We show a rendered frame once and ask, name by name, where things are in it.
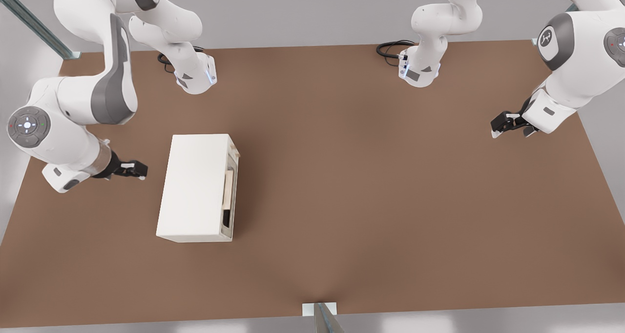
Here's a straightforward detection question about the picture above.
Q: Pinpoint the white oven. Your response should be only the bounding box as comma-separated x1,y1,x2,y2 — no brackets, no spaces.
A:
156,133,240,243

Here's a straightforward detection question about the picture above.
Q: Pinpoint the pale oven door handle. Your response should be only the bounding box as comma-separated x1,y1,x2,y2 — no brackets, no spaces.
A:
223,169,234,210

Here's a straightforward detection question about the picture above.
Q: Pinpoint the black cable loop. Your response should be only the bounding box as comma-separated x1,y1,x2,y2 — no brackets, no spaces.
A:
376,40,417,67
157,46,206,74

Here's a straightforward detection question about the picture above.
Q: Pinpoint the silver frame post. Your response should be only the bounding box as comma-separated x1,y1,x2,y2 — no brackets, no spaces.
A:
302,302,344,333
0,0,82,60

